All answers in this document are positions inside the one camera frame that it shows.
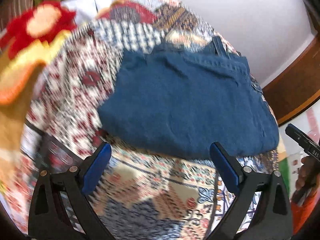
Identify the red plush toy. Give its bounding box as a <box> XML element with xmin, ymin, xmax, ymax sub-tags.
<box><xmin>0</xmin><ymin>0</ymin><xmax>77</xmax><ymax>58</ymax></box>

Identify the white heart-print sliding door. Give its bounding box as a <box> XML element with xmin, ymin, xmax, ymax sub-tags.
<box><xmin>276</xmin><ymin>102</ymin><xmax>320</xmax><ymax>155</ymax></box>

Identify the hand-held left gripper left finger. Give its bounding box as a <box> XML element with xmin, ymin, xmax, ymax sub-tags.
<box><xmin>27</xmin><ymin>142</ymin><xmax>113</xmax><ymax>240</ymax></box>

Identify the wooden wardrobe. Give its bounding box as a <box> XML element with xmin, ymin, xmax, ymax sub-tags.
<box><xmin>261</xmin><ymin>0</ymin><xmax>320</xmax><ymax>127</ymax></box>

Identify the blue denim jacket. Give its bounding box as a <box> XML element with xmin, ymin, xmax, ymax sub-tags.
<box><xmin>97</xmin><ymin>36</ymin><xmax>280</xmax><ymax>160</ymax></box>

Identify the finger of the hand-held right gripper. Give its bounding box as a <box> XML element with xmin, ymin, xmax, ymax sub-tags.
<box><xmin>285</xmin><ymin>123</ymin><xmax>320</xmax><ymax>156</ymax></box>

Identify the patchwork patterned blanket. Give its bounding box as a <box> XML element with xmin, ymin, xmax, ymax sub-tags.
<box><xmin>0</xmin><ymin>0</ymin><xmax>289</xmax><ymax>240</ymax></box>

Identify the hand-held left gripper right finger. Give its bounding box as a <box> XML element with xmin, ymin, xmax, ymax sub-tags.
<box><xmin>209</xmin><ymin>142</ymin><xmax>294</xmax><ymax>240</ymax></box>

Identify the person's right hand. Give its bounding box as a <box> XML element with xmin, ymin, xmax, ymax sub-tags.
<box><xmin>295</xmin><ymin>156</ymin><xmax>320</xmax><ymax>197</ymax></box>

